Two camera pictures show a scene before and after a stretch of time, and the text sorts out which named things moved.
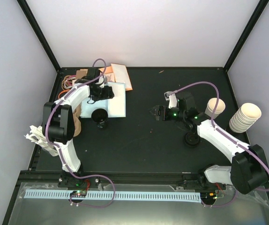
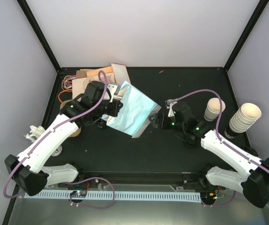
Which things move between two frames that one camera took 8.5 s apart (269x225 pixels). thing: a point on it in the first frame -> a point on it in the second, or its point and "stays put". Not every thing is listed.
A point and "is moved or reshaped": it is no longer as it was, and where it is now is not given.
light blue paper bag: (115, 107) is moved or reshaped
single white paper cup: (210, 106) stays put
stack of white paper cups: (247, 115) stays put
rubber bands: (67, 81) stays put
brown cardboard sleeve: (81, 72) stays put
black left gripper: (108, 94) -> (117, 105)
